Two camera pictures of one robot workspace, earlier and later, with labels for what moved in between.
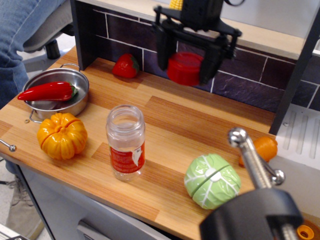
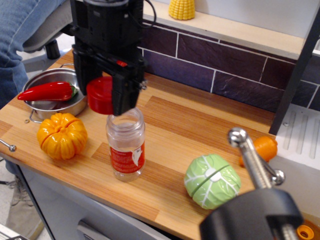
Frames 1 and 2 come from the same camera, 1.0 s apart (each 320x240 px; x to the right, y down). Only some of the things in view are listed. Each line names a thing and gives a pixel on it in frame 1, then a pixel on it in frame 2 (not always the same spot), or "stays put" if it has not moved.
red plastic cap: [183, 68] -> [100, 93]
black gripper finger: [213, 56] -> [125, 94]
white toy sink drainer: [298, 137] stays put
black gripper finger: [166, 45] -> [87, 67]
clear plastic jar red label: [125, 132] stays put
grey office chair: [62, 22] stays put
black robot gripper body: [200, 16] -> [107, 35]
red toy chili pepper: [59, 91] stays put
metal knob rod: [12, 148] stays put
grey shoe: [23, 218] stays put
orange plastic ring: [305, 228] stays put
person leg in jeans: [18, 18] stays put
